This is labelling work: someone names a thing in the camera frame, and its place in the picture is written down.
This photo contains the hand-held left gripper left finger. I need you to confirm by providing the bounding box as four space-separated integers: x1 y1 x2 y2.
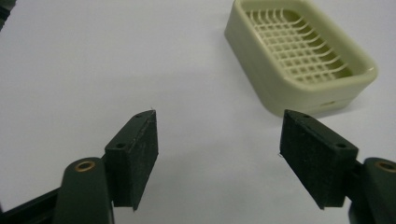
53 109 160 224

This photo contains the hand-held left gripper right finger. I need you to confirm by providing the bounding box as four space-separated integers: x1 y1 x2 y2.
278 108 396 224

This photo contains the pale green soap dish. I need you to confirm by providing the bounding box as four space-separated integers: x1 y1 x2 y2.
223 0 379 118

